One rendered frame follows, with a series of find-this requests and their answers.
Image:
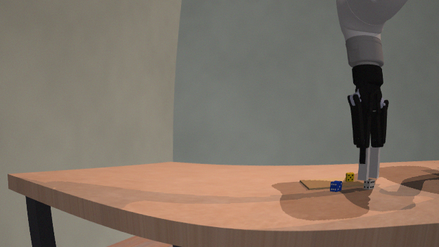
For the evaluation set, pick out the tan square mat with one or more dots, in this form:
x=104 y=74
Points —
x=325 y=183

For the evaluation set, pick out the blue die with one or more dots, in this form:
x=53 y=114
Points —
x=336 y=186

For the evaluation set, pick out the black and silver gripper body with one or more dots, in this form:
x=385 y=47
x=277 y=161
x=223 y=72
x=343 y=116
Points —
x=367 y=78

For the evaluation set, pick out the yellow die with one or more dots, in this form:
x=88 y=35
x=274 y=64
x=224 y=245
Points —
x=350 y=177

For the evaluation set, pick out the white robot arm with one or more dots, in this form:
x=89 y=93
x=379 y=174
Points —
x=362 y=23

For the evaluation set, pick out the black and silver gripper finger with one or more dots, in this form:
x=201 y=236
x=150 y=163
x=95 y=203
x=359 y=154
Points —
x=361 y=131
x=378 y=128

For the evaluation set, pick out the grey die with black pips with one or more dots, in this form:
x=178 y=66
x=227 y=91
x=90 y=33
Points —
x=369 y=184

